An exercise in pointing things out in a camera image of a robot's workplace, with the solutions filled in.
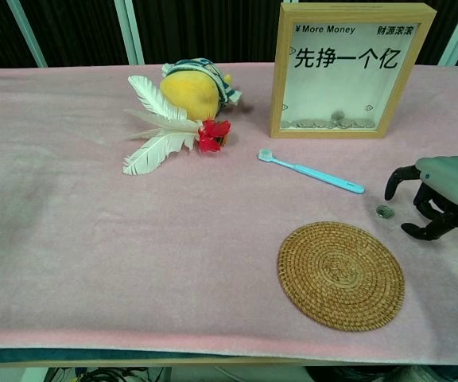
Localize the round woven rattan coaster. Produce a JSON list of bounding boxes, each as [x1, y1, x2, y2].
[[277, 221, 406, 332]]

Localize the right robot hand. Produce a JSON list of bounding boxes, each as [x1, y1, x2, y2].
[[383, 155, 458, 242]]

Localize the pink tablecloth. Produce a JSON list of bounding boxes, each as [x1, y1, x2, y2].
[[0, 62, 458, 365]]

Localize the light blue toothbrush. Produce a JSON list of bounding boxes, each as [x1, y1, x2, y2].
[[257, 149, 366, 195]]

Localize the white feather shuttlecock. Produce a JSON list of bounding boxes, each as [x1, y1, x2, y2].
[[122, 74, 233, 176]]

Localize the wooden frame money box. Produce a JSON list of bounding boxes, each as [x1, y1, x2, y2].
[[268, 2, 438, 140]]

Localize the black floor cables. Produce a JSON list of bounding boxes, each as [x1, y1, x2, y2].
[[45, 366, 170, 382]]

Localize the teal under cloth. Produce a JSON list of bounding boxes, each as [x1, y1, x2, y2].
[[0, 348, 222, 365]]

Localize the yellow plush toy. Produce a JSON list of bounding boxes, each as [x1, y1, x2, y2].
[[161, 57, 243, 122]]

